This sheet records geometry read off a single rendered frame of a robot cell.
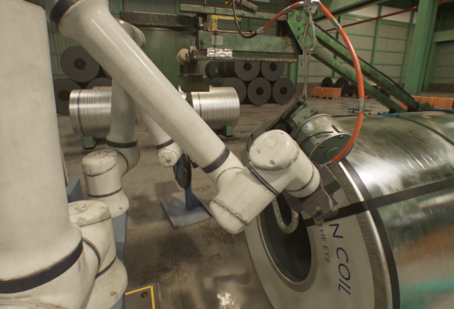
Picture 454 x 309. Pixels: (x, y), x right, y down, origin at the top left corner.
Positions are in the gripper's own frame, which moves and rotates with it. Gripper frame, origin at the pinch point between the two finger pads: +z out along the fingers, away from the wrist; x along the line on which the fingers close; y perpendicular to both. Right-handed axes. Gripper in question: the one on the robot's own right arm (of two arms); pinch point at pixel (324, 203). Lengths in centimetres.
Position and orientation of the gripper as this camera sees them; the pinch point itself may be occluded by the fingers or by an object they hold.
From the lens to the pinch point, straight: 71.1
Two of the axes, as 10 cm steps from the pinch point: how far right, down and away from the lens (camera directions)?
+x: -7.7, 5.8, 2.6
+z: 5.9, 5.0, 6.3
